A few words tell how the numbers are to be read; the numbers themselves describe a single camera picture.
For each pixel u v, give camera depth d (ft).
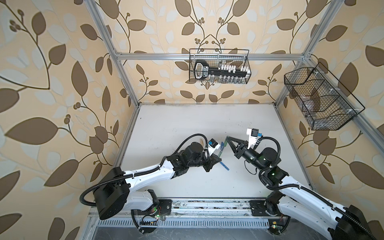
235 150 2.17
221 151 2.38
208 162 2.15
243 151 2.05
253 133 2.07
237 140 2.20
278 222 2.36
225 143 2.33
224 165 2.91
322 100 2.48
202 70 2.71
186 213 2.42
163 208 2.43
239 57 2.98
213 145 2.15
